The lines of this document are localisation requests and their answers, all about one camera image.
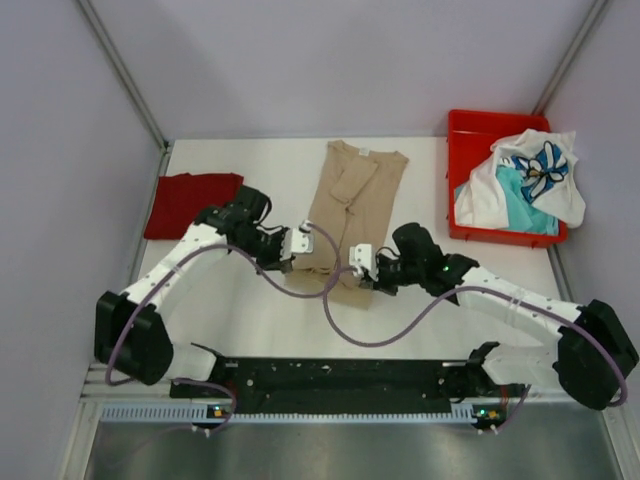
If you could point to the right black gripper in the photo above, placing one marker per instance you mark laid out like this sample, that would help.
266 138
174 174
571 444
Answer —
379 285

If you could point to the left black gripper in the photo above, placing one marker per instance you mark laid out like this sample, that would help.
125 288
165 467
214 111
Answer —
275 263

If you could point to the beige t-shirt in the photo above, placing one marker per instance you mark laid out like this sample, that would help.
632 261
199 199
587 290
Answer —
353 203

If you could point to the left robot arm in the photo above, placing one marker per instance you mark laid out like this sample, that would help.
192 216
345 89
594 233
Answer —
131 332

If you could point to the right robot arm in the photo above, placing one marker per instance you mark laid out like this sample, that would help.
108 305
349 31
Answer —
581 349

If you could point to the folded red t-shirt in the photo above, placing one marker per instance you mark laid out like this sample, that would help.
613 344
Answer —
179 198

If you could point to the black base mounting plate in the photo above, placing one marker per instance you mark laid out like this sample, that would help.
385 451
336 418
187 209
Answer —
271 385

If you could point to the teal t-shirt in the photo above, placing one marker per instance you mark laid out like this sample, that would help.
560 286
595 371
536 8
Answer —
522 216

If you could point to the red plastic bin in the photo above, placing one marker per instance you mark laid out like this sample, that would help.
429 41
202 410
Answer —
470 135

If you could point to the white printed t-shirt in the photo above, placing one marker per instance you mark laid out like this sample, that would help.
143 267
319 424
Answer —
547 163

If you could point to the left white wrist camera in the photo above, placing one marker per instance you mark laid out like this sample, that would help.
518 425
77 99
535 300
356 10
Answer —
300 240

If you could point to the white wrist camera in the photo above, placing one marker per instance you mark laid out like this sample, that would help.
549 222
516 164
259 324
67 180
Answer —
363 261
300 240

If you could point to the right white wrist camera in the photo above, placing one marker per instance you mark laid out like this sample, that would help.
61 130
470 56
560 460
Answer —
363 261

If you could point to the aluminium frame rail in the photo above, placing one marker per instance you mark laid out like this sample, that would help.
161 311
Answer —
95 387

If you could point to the grey slotted cable duct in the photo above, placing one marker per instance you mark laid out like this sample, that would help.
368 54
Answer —
214 413

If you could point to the left aluminium corner post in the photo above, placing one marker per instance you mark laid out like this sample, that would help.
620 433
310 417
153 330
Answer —
118 66

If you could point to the aluminium corner post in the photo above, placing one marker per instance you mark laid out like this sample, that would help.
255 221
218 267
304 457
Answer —
118 66
593 18

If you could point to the right aluminium corner post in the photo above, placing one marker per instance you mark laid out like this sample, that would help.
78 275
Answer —
593 18

